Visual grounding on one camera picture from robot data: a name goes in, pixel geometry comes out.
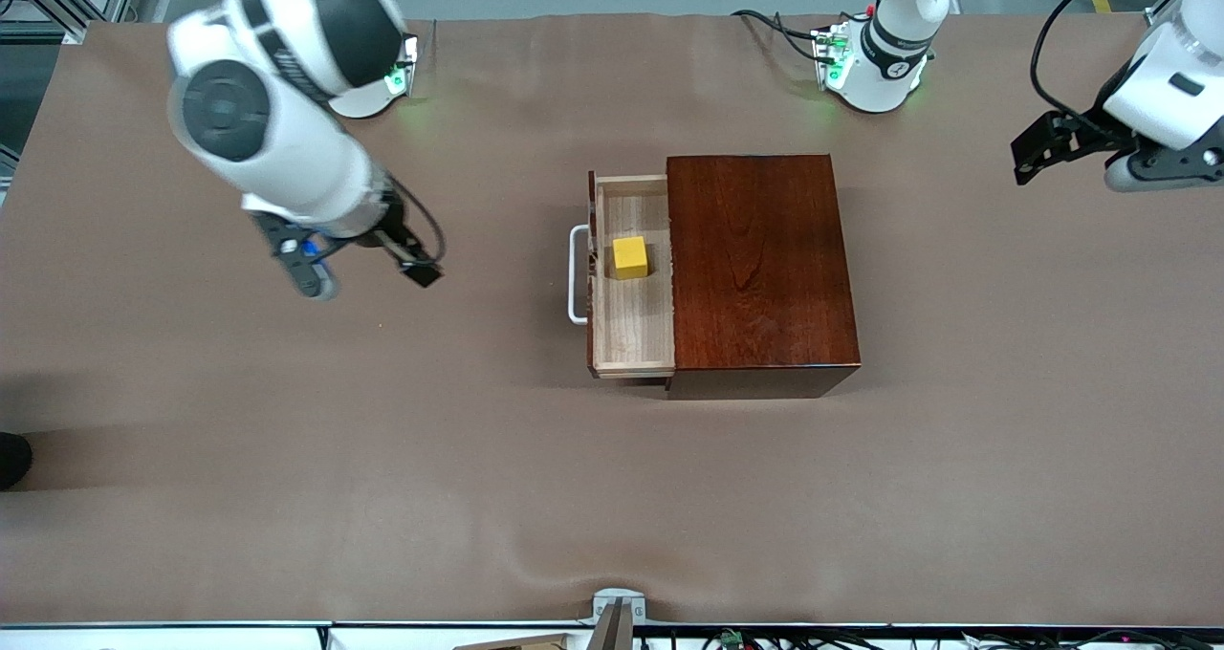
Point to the brown table cover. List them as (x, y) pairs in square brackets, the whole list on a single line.
[(287, 487)]

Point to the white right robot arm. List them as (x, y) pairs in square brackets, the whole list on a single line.
[(287, 153)]

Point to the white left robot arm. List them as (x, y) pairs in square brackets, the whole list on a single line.
[(885, 76)]

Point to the grey metal bracket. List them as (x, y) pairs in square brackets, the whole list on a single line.
[(619, 604)]

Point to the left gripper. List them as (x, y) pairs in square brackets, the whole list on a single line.
[(1088, 135)]

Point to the dark brown wooden cabinet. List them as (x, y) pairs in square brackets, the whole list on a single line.
[(765, 268)]

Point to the black round object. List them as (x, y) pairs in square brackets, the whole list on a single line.
[(11, 461)]

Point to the yellow block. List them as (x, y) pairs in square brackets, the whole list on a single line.
[(630, 256)]

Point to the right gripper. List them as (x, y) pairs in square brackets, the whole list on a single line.
[(390, 234)]

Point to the brown cardboard piece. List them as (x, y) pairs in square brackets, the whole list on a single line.
[(516, 643)]

